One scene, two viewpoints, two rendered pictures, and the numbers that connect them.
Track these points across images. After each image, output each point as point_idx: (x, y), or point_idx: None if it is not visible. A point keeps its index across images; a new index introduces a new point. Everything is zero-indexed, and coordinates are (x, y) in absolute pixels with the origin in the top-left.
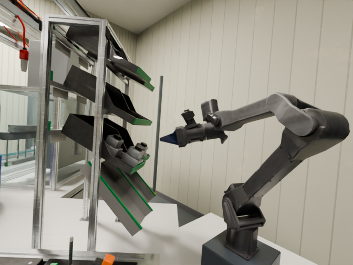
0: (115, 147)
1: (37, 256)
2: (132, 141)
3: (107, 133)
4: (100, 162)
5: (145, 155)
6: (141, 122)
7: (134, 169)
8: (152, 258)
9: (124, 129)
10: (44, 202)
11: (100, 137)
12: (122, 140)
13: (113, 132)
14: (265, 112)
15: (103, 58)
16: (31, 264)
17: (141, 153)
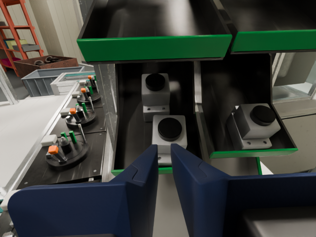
0: (143, 104)
1: (107, 169)
2: (270, 90)
3: (186, 65)
4: (113, 121)
5: (253, 147)
6: (142, 50)
7: (119, 172)
8: None
9: (265, 54)
10: None
11: (100, 80)
12: (162, 91)
13: (189, 64)
14: None
15: None
16: (93, 172)
17: (161, 147)
